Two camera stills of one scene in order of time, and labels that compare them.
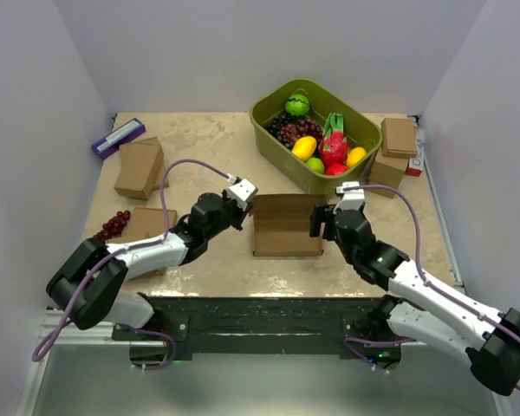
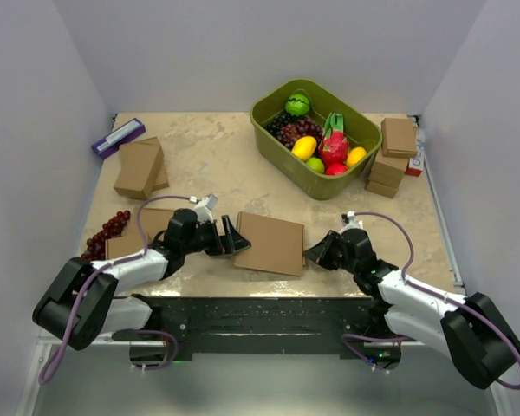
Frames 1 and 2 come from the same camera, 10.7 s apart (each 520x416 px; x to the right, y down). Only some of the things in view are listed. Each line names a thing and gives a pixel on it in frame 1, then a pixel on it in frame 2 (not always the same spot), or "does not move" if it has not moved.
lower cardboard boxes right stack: [386, 171] does not move
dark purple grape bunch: [275, 126] does not move
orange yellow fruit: [355, 155] does not move
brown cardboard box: [282, 224] → [276, 245]
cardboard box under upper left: [161, 180] does not move
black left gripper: [241, 214] → [234, 241]
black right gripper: [321, 213] → [320, 253]
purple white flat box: [109, 144] does not move
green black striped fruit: [297, 105] does not move
